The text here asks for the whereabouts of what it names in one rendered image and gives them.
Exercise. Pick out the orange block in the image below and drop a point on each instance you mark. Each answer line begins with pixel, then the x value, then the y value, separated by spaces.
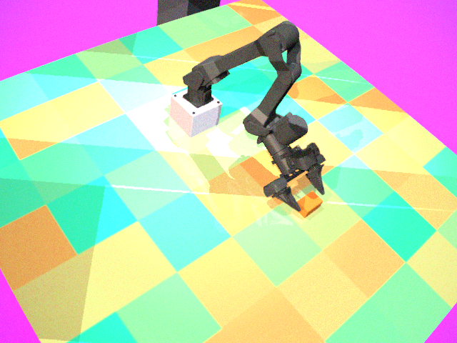
pixel 309 204

